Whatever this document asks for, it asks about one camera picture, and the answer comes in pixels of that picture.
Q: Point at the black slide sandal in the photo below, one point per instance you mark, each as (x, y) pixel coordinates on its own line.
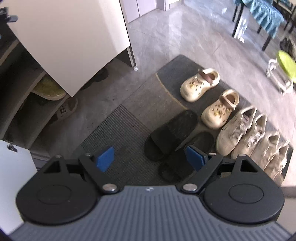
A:
(175, 167)
(165, 139)

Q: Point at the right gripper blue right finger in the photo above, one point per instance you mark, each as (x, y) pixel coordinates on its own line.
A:
(204, 167)

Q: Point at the dark shoes under cabinet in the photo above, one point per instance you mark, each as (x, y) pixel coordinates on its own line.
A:
(101, 75)

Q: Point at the white cabinet door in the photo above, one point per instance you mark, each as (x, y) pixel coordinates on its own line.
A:
(71, 40)
(17, 167)

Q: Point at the green round stool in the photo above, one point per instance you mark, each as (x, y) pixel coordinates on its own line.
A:
(281, 71)

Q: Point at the blue covered chair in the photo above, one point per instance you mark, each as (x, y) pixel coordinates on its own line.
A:
(267, 16)

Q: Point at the grey striped door mat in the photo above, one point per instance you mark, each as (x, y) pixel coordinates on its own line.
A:
(127, 128)

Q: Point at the metal door hinge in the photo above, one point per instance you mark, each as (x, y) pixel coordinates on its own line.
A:
(12, 148)

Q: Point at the white chunky sneaker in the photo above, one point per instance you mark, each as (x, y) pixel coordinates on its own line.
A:
(275, 167)
(266, 149)

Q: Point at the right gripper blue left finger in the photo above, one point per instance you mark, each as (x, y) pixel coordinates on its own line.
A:
(95, 167)

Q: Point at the white cabinet door left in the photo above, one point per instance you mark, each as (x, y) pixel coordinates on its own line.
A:
(17, 167)

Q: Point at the shoe cabinet shelves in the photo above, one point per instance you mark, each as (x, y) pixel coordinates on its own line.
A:
(23, 113)

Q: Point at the cream clog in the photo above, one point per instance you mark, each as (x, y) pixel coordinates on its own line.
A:
(216, 114)
(195, 87)

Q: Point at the white cabinet door right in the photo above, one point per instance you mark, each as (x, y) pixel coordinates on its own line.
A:
(71, 40)

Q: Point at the beige slide sandal under cabinet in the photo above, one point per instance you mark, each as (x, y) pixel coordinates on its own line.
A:
(67, 109)

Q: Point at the cream nike sneaker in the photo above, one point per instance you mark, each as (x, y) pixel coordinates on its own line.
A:
(234, 130)
(254, 134)

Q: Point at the yellow-green shoe on shelf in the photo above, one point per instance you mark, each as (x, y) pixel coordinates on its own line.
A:
(49, 89)

